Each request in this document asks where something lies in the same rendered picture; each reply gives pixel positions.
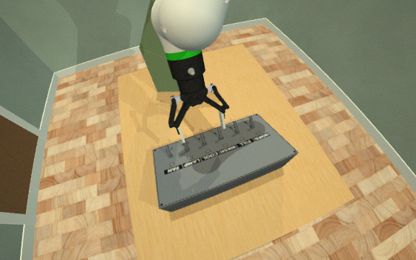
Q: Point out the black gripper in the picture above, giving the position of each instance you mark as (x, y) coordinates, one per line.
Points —
(194, 93)

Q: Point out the grey switch console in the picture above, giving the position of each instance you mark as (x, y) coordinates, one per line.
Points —
(217, 160)

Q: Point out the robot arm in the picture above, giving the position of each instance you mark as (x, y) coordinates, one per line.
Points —
(187, 25)

